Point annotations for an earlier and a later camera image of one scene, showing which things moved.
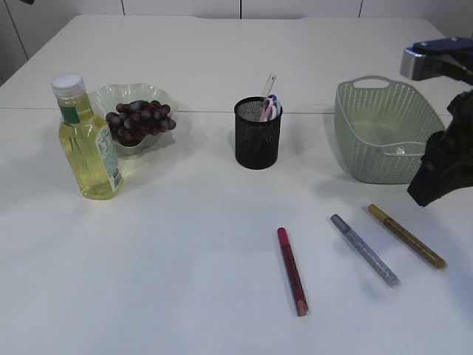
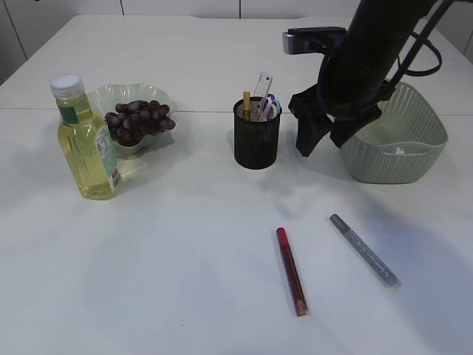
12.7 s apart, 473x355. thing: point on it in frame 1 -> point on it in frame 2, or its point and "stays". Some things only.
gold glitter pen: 406,238 -> 246,105
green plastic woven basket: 381,128 stays
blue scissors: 278,106 stays
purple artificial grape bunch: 134,121 stays
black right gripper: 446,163 -> 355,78
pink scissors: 270,110 stays
